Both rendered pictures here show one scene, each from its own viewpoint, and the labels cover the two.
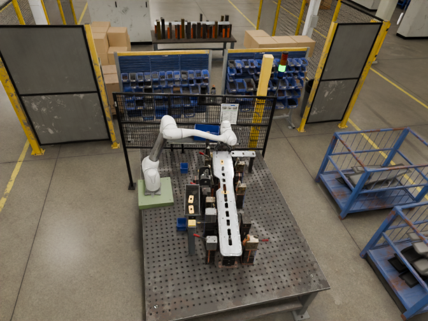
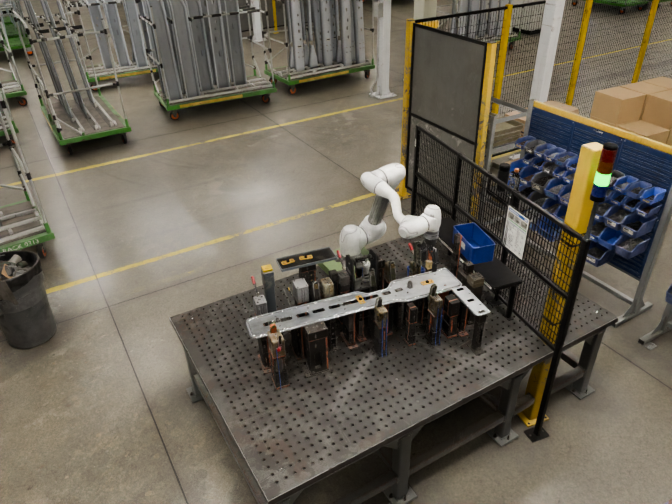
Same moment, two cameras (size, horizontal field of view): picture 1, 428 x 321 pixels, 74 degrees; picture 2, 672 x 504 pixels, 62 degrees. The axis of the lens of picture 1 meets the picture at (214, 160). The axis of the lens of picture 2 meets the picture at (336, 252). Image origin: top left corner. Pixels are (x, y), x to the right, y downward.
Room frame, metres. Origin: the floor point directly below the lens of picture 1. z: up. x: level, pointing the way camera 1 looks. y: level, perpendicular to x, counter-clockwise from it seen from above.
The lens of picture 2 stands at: (1.16, -2.75, 3.12)
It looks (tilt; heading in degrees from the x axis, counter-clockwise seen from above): 33 degrees down; 75
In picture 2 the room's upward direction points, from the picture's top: 2 degrees counter-clockwise
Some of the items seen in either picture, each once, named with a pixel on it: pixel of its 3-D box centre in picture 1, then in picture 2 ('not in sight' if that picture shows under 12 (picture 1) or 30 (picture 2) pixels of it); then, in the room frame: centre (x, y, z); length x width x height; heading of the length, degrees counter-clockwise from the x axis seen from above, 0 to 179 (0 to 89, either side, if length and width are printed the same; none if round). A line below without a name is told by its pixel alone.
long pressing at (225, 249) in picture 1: (225, 193); (357, 301); (1.97, -0.15, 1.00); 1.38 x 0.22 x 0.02; 5
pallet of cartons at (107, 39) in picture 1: (111, 53); (646, 134); (6.53, 2.55, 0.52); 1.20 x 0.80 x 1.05; 12
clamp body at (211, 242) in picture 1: (210, 250); (262, 322); (1.39, -0.03, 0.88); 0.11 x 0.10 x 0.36; 95
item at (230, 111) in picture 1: (228, 113); (516, 232); (3.02, -0.14, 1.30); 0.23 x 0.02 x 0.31; 95
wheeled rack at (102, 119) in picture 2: not in sight; (71, 76); (-0.43, 6.48, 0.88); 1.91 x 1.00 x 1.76; 106
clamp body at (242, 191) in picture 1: (239, 196); (380, 330); (2.07, -0.31, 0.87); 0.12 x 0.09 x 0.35; 95
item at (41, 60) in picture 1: (60, 95); (441, 132); (3.65, 2.30, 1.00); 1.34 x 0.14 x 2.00; 105
